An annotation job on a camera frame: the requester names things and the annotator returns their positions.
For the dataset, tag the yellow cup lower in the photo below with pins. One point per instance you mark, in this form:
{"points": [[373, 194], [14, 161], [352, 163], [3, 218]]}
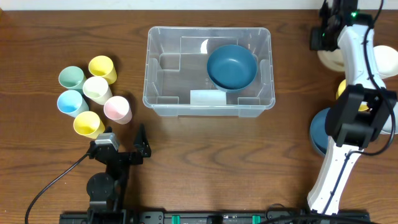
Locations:
{"points": [[88, 124]]}

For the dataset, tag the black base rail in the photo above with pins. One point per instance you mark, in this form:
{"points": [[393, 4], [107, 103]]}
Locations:
{"points": [[130, 217]]}

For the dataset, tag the pink cup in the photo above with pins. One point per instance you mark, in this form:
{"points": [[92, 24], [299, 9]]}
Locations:
{"points": [[118, 109]]}

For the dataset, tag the green cup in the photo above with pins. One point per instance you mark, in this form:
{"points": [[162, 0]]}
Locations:
{"points": [[72, 78]]}

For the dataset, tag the yellow cup upper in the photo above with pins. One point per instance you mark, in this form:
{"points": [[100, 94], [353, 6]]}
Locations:
{"points": [[103, 66]]}

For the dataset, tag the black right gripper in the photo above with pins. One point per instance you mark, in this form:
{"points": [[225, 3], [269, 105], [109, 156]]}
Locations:
{"points": [[325, 35]]}

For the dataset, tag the yellow cup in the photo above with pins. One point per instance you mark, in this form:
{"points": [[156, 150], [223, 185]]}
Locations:
{"points": [[88, 124], [103, 66]]}

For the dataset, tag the yellow small bowl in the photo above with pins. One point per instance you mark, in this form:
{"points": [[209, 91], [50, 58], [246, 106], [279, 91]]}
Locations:
{"points": [[340, 90]]}

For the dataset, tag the white small bowl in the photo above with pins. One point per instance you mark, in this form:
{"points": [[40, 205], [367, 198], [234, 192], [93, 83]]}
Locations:
{"points": [[386, 59]]}

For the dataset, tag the beige large bowl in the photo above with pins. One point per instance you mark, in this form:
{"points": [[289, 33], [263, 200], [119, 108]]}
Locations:
{"points": [[332, 60]]}

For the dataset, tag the clear plastic storage bin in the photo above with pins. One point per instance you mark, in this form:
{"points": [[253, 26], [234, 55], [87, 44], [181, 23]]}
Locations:
{"points": [[176, 64]]}

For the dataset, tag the cream cup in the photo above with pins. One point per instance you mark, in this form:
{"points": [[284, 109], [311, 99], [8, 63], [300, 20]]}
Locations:
{"points": [[97, 89]]}

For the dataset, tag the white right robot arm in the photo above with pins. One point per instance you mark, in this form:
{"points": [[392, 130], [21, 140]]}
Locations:
{"points": [[349, 130]]}

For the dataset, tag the dark blue bowl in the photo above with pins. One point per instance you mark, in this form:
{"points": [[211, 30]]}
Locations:
{"points": [[317, 133], [232, 68]]}

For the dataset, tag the light grey small bowl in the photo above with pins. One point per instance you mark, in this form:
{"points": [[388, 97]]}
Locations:
{"points": [[387, 128]]}

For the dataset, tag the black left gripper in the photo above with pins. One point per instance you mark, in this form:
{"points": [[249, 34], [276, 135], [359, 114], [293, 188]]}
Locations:
{"points": [[121, 156]]}

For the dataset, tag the light blue cup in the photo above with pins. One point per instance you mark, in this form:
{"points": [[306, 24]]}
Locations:
{"points": [[72, 103]]}

